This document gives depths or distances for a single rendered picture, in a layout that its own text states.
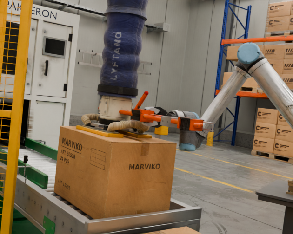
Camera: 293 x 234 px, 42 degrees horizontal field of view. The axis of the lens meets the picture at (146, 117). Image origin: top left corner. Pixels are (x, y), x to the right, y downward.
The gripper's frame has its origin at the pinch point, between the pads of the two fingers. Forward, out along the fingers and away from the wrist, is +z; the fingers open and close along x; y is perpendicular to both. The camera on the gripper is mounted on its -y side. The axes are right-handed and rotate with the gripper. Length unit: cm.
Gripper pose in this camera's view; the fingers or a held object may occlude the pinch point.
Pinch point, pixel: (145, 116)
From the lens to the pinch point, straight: 192.7
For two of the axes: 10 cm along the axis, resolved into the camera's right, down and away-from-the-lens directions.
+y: -6.0, -1.2, 7.9
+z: -7.9, -0.7, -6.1
